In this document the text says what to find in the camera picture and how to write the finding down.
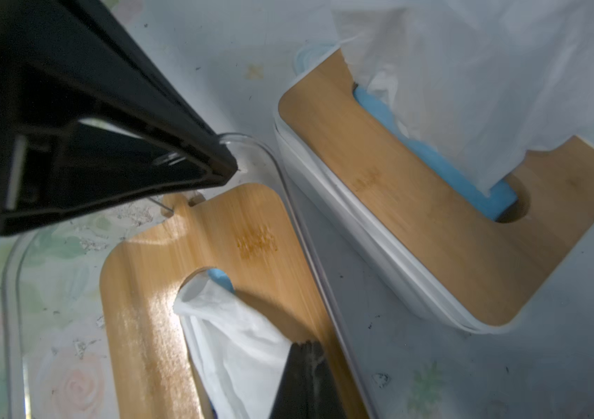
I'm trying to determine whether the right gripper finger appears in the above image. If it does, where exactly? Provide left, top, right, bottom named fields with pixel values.
left=270, top=341, right=346, bottom=419

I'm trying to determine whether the white tissue box base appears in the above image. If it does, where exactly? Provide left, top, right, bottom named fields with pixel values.
left=273, top=41, right=594, bottom=336

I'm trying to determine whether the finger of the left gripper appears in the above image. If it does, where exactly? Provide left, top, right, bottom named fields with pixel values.
left=0, top=1, right=238, bottom=237

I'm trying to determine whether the bamboo tissue box lid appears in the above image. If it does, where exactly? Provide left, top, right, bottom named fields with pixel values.
left=276, top=48, right=594, bottom=333

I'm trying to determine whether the dark bamboo lid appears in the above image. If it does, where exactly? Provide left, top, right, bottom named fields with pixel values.
left=100, top=183, right=368, bottom=418

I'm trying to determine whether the clear plastic tissue box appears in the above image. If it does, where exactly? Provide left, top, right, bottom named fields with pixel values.
left=1, top=134, right=377, bottom=418

